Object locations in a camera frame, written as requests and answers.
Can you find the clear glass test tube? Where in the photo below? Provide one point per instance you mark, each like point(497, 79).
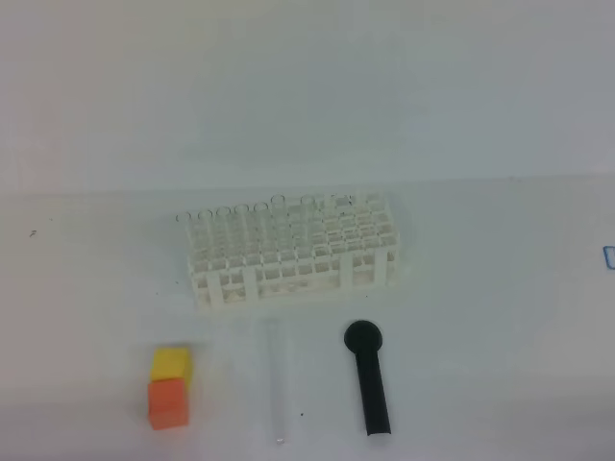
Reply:
point(276, 354)

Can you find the clear test tube in rack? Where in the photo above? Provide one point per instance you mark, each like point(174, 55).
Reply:
point(185, 221)
point(280, 218)
point(243, 216)
point(308, 206)
point(263, 216)
point(222, 233)
point(203, 232)

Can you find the white plastic test tube rack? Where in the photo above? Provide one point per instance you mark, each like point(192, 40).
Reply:
point(355, 243)

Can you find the black plastic scoop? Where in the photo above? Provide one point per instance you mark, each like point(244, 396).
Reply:
point(364, 340)

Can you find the yellow cube block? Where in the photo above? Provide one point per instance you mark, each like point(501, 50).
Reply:
point(172, 363)

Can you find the orange cube block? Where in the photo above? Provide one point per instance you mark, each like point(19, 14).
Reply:
point(168, 404)

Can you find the blue marking at table edge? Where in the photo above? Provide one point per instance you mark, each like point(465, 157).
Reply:
point(609, 257)

